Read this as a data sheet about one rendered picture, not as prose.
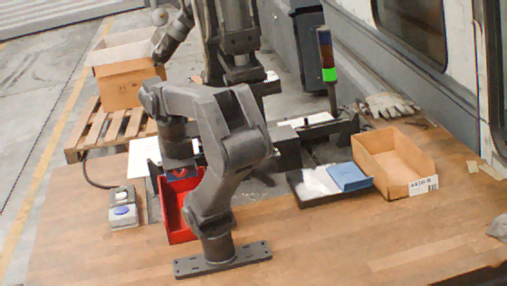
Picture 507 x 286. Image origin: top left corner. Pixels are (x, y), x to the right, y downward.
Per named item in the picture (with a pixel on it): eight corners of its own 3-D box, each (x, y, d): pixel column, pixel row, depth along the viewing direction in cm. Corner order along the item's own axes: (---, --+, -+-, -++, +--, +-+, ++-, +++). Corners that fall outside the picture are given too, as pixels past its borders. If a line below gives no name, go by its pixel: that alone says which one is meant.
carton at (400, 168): (387, 205, 141) (386, 174, 138) (353, 163, 164) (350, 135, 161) (438, 192, 143) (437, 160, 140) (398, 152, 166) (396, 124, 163)
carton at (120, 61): (109, 90, 547) (97, 35, 528) (176, 78, 546) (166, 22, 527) (94, 117, 485) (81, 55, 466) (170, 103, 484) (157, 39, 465)
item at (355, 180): (346, 195, 143) (344, 183, 142) (325, 169, 157) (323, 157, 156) (374, 187, 144) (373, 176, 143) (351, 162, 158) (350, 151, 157)
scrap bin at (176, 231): (169, 245, 139) (163, 222, 137) (162, 196, 162) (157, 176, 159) (223, 233, 140) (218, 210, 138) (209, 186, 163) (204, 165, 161)
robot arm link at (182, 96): (141, 84, 123) (209, 104, 97) (182, 71, 127) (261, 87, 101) (156, 144, 127) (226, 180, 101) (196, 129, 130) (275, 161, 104)
